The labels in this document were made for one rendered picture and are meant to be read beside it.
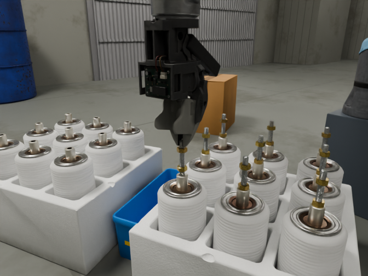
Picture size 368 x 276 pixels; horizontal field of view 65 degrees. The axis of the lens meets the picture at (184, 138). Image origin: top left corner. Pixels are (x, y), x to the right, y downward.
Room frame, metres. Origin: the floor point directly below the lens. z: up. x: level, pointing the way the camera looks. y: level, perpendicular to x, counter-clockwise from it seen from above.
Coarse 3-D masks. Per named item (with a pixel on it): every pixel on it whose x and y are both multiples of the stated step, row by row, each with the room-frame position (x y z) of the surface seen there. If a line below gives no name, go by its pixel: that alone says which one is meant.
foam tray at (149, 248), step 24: (288, 192) 0.60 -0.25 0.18; (144, 216) 0.50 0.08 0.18; (144, 240) 0.44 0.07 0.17; (168, 240) 0.43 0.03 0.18; (144, 264) 0.44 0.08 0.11; (168, 264) 0.42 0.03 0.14; (192, 264) 0.40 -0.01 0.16; (216, 264) 0.38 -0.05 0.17; (240, 264) 0.37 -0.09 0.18; (264, 264) 0.37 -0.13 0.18
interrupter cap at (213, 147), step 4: (212, 144) 0.72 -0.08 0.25; (216, 144) 0.72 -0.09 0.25; (228, 144) 0.72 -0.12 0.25; (232, 144) 0.72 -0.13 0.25; (212, 148) 0.69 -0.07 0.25; (216, 148) 0.70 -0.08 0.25; (228, 148) 0.70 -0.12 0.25; (232, 148) 0.69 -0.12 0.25; (236, 148) 0.69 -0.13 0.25; (216, 152) 0.67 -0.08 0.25; (220, 152) 0.67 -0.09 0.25; (224, 152) 0.67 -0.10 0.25; (228, 152) 0.67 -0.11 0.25; (232, 152) 0.67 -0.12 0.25
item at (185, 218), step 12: (204, 192) 0.48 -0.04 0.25; (168, 204) 0.45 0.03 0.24; (180, 204) 0.45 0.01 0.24; (192, 204) 0.45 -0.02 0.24; (204, 204) 0.47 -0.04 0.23; (168, 216) 0.45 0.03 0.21; (180, 216) 0.45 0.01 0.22; (192, 216) 0.45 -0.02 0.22; (204, 216) 0.47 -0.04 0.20; (168, 228) 0.45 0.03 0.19; (180, 228) 0.44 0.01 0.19; (192, 228) 0.45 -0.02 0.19; (192, 240) 0.45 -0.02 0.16
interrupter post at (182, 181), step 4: (176, 176) 0.49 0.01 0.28; (180, 176) 0.48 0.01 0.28; (184, 176) 0.48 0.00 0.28; (176, 180) 0.49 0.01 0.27; (180, 180) 0.48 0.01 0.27; (184, 180) 0.48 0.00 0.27; (176, 184) 0.49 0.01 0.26; (180, 184) 0.48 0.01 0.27; (184, 184) 0.48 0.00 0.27; (176, 188) 0.49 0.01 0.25; (180, 188) 0.48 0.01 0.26; (184, 188) 0.48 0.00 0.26
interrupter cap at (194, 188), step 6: (174, 180) 0.52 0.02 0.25; (192, 180) 0.52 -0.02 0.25; (168, 186) 0.49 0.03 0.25; (174, 186) 0.50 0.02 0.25; (192, 186) 0.50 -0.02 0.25; (198, 186) 0.50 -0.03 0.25; (168, 192) 0.47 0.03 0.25; (174, 192) 0.47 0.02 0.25; (180, 192) 0.48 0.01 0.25; (186, 192) 0.47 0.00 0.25; (192, 192) 0.47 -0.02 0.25; (198, 192) 0.47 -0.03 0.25; (180, 198) 0.45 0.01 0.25; (186, 198) 0.46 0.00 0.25
